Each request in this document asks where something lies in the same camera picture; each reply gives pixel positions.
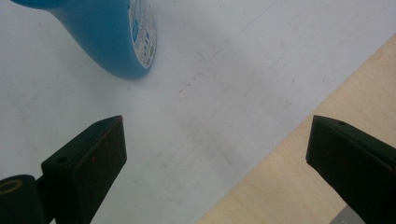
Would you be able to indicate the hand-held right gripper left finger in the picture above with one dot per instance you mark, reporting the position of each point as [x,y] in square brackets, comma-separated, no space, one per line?
[84,168]

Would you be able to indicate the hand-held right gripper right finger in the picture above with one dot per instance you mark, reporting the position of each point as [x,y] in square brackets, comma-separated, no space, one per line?
[351,168]

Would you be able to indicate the blue plastic bottle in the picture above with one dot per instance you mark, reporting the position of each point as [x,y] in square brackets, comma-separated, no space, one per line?
[93,37]

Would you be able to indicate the white table mat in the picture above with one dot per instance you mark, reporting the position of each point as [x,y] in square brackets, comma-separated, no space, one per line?
[218,93]

